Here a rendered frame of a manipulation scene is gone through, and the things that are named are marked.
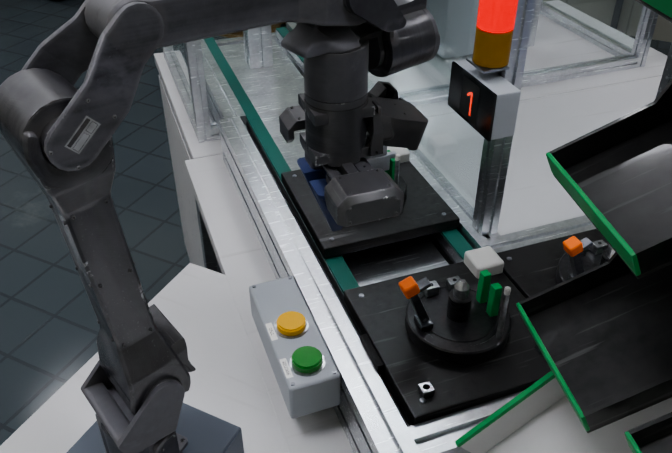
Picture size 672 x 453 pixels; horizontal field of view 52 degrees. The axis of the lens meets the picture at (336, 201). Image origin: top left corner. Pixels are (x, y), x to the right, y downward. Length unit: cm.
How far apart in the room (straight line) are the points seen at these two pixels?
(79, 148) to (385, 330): 59
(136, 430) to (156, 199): 240
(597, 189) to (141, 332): 38
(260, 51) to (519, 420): 127
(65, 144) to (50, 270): 229
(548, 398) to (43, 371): 184
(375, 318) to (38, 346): 165
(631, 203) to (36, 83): 42
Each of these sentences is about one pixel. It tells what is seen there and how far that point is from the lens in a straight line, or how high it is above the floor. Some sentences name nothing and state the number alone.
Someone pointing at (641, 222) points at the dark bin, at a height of 136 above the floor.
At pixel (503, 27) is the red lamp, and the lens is 96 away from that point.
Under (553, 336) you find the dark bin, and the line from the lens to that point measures 66.
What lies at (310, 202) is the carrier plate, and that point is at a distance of 119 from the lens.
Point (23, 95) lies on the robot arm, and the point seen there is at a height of 145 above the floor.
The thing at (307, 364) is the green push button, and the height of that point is 97.
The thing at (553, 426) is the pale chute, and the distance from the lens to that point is 78.
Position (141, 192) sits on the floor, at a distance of 307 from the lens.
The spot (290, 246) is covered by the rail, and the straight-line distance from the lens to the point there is 111.
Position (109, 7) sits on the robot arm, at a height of 150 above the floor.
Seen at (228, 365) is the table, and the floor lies 86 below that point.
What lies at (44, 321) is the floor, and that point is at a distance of 255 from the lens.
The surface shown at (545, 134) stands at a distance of 169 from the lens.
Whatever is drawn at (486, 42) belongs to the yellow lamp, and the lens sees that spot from 97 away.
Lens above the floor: 165
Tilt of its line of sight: 35 degrees down
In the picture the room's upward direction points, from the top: straight up
